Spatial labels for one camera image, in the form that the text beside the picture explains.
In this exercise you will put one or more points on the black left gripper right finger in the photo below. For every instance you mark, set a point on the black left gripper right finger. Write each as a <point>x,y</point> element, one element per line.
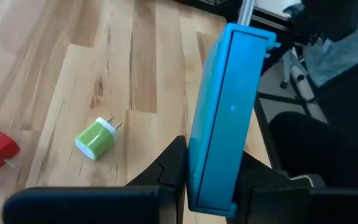
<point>291,205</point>

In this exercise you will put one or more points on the silver frame bracket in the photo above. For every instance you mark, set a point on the silver frame bracket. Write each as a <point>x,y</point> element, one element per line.
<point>246,12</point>

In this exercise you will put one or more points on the teal blue plastic box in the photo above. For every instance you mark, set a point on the teal blue plastic box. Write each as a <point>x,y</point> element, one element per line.
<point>222,124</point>

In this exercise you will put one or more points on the green wall charger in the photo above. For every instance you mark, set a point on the green wall charger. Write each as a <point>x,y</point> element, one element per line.
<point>93,140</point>

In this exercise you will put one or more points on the person's leg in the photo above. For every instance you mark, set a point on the person's leg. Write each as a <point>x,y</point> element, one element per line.
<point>315,146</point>

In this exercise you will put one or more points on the black office chair white base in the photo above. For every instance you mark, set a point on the black office chair white base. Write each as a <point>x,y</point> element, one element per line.
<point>322,18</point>

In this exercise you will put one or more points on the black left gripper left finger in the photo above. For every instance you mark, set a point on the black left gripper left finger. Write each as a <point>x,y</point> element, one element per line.
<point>89,205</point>

